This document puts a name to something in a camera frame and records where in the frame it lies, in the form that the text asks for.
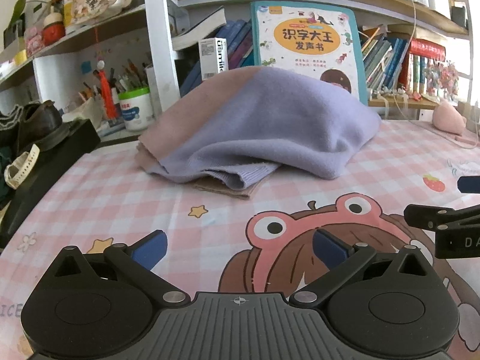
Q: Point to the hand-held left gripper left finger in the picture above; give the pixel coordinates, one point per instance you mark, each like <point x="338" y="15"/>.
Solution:
<point x="150" y="249"/>

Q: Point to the teal children's picture book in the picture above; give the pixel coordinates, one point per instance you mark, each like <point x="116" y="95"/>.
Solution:
<point x="300" y="37"/>

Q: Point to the pink checked cartoon table mat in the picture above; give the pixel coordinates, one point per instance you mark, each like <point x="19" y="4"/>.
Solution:
<point x="150" y="195"/>

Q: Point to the green potted plant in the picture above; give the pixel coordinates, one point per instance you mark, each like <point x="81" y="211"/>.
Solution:
<point x="18" y="9"/>

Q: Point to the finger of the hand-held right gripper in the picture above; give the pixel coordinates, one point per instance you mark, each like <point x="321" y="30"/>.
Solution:
<point x="470" y="184"/>
<point x="423" y="215"/>

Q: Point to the thick open book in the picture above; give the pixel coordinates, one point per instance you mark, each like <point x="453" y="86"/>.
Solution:
<point x="202" y="26"/>

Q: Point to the black side cabinet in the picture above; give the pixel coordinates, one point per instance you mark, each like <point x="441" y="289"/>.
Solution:
<point x="56" y="157"/>

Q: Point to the white tub with green lid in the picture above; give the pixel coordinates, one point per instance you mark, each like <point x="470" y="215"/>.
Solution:
<point x="137" y="112"/>

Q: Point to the red tassel charm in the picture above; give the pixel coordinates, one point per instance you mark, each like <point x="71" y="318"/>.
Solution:
<point x="108" y="97"/>

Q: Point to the pink plush toy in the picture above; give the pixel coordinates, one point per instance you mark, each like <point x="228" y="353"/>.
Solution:
<point x="448" y="118"/>

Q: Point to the white and orange carton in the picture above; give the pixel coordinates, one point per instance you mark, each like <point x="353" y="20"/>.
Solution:
<point x="213" y="58"/>

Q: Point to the lilac and pink sweater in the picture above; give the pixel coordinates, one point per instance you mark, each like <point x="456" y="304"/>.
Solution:
<point x="262" y="120"/>

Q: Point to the bunch of pens and pencils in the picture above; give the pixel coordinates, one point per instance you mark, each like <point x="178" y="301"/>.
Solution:
<point x="127" y="78"/>

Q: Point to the stack of blue books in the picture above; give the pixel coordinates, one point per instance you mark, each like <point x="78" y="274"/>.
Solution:
<point x="236" y="41"/>

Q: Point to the brown leather shoe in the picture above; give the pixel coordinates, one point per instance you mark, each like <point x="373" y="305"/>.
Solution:
<point x="41" y="120"/>

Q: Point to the black lace-trimmed garment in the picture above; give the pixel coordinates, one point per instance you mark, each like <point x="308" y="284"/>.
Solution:
<point x="7" y="135"/>

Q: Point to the red round jar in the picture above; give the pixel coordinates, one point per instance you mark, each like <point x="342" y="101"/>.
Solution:
<point x="54" y="32"/>

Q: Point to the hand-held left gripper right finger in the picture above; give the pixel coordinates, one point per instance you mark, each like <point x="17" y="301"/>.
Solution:
<point x="328" y="249"/>

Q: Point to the white wristwatch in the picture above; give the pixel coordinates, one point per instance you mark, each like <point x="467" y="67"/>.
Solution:
<point x="28" y="159"/>

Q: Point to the row of colourful books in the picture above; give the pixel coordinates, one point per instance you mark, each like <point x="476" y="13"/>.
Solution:
<point x="390" y="60"/>

